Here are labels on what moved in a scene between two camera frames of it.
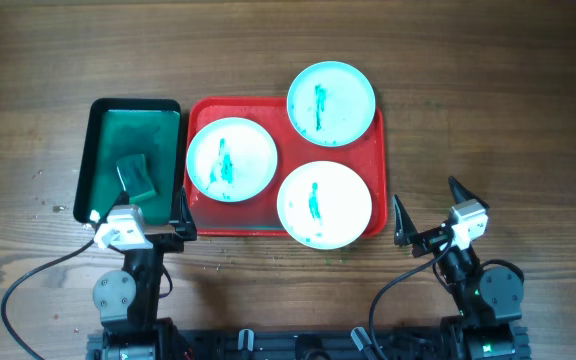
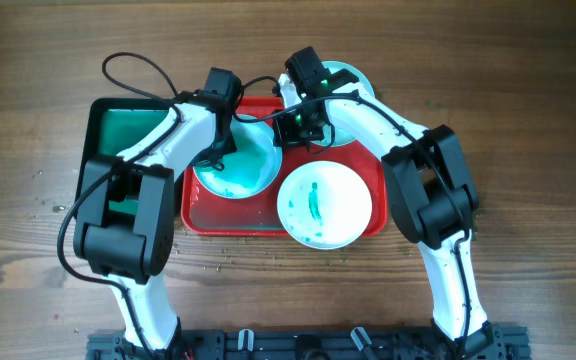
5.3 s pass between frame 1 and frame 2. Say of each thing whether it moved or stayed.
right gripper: moved
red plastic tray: stayed
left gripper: moved
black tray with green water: stayed
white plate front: stayed
